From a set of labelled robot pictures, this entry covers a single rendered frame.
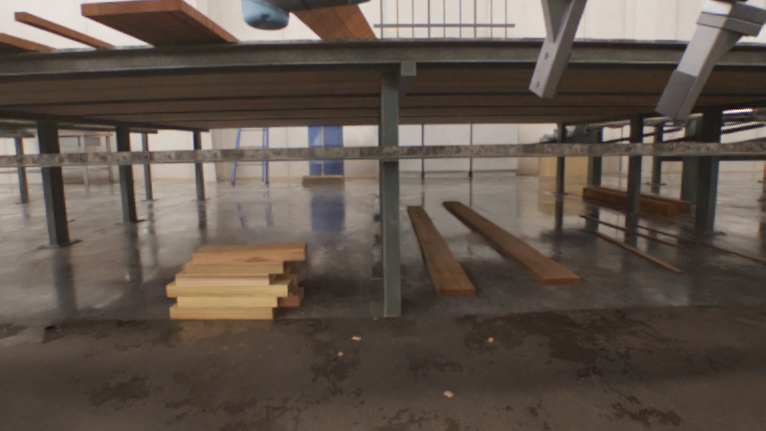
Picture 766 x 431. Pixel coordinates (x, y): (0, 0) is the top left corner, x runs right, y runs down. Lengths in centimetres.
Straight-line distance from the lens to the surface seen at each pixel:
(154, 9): 102
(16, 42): 148
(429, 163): 665
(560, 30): 35
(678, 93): 44
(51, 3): 972
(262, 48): 115
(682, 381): 117
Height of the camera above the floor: 55
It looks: 7 degrees down
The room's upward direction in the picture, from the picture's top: 1 degrees counter-clockwise
